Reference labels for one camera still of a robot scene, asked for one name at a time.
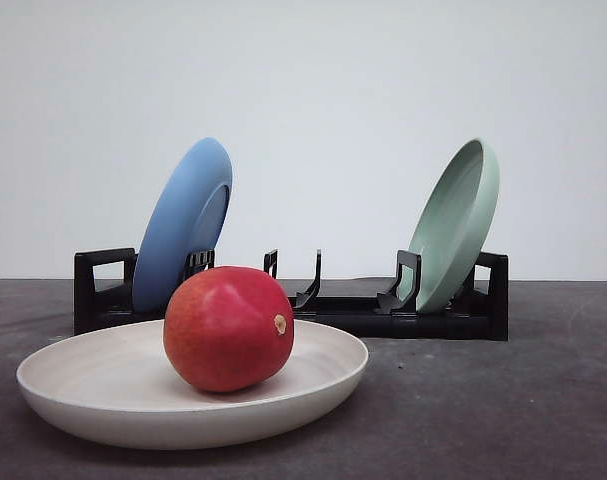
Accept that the white plate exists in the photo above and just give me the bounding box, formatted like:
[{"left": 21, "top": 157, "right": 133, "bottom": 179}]
[{"left": 16, "top": 320, "right": 369, "bottom": 449}]

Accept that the blue plate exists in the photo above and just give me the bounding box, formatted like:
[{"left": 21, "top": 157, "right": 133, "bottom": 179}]
[{"left": 132, "top": 137, "right": 233, "bottom": 314}]

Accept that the green plate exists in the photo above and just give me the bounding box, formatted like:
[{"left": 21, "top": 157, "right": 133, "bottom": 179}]
[{"left": 409, "top": 139, "right": 500, "bottom": 313}]

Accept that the black plate rack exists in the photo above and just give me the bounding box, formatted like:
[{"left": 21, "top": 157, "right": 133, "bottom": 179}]
[{"left": 75, "top": 248, "right": 509, "bottom": 342}]

